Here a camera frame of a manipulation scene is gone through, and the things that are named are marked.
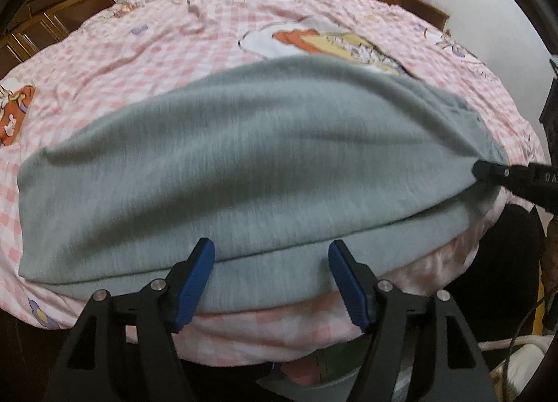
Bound grey knit pants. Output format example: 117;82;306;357
17;55;508;313

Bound dark wooden headboard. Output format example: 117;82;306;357
1;0;114;76

